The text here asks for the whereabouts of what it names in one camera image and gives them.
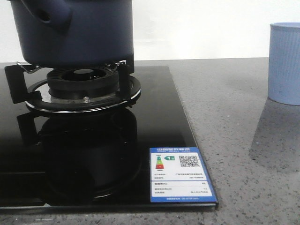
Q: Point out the black glass gas stove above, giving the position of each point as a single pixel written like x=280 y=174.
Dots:
x=90 y=161

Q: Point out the black gas burner head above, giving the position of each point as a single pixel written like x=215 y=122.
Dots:
x=85 y=82

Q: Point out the dark blue cooking pot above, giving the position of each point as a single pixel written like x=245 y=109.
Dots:
x=74 y=33

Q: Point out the light blue ribbed cup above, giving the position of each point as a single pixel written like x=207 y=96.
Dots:
x=284 y=63

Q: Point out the black pot support grate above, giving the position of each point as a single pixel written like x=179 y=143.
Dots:
x=38 y=98

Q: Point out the blue energy label sticker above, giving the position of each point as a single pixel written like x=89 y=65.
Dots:
x=178 y=175

